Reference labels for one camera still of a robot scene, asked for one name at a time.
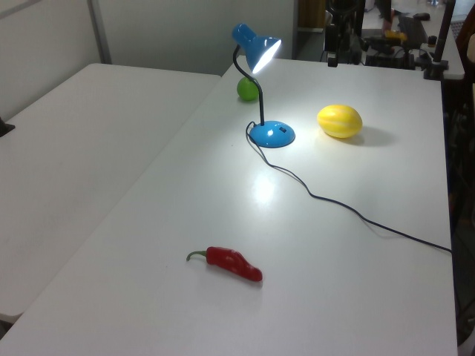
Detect yellow striped toy melon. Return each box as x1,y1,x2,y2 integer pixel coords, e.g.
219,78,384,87
316,104,364,139

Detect blue gooseneck desk lamp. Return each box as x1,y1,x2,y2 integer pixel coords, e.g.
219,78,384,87
232,23,297,150

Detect red toy chili pepper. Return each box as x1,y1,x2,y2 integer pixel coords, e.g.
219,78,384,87
186,245,263,283

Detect green toy ball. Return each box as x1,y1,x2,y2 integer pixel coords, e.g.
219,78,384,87
236,76,260,102

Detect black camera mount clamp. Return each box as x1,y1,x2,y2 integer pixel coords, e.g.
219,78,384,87
0,116,16,139

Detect black Franka gripper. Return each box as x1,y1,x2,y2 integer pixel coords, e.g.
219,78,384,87
324,22,339,68

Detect grey partition post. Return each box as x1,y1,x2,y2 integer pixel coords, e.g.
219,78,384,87
88,0,113,65

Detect black clamp camera pole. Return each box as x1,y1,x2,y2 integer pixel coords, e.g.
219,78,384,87
423,0,456,81

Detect black lamp power cable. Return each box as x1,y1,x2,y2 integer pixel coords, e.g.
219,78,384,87
244,121,454,255

